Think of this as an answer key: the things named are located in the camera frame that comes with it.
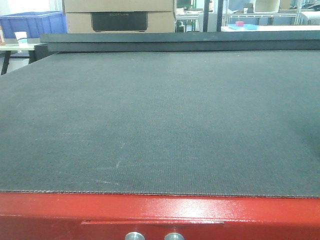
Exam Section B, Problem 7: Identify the dark grey conveyor belt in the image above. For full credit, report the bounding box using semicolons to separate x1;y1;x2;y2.
0;50;320;198

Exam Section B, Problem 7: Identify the pink block in tray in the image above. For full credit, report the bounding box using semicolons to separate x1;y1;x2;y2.
235;21;244;27

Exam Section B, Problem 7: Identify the small blue tray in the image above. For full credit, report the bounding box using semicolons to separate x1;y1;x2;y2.
227;23;259;31

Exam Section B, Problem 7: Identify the cardboard box with black panel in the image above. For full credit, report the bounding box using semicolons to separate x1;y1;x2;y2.
63;0;176;34

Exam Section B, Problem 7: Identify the white side table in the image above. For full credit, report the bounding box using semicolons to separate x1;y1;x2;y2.
0;38;41;75

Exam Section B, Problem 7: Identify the blue plastic crate background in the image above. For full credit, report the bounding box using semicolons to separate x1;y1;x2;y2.
0;11;68;39

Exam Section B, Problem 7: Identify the white paper cup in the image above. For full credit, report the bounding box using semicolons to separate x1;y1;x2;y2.
14;31;28;47

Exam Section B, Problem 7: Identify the black conveyor end rail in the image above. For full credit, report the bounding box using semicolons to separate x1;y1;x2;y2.
40;30;320;53

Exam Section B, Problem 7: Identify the red conveyor frame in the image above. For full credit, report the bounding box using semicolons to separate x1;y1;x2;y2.
0;192;320;240

